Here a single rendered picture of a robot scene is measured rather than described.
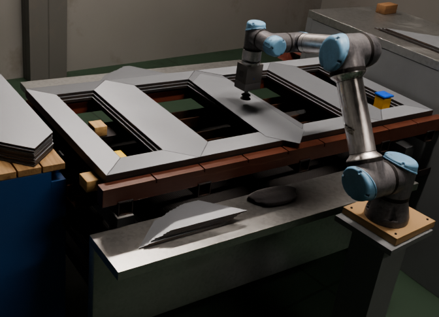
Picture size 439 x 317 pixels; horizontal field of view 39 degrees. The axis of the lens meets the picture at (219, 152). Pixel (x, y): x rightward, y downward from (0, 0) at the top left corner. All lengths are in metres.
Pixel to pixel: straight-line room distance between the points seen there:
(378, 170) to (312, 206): 0.33
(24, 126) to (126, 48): 3.29
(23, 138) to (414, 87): 1.75
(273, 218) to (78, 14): 3.34
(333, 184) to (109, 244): 0.92
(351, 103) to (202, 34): 3.97
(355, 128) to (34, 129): 1.06
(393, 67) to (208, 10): 3.07
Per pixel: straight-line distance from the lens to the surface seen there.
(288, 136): 2.28
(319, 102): 2.71
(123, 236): 1.91
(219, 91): 2.61
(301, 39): 2.34
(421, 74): 2.93
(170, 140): 2.12
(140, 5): 5.36
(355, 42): 2.01
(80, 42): 5.16
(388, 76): 3.04
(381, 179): 1.98
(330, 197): 2.27
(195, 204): 2.02
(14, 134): 2.12
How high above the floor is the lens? 1.77
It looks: 26 degrees down
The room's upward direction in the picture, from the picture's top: 7 degrees clockwise
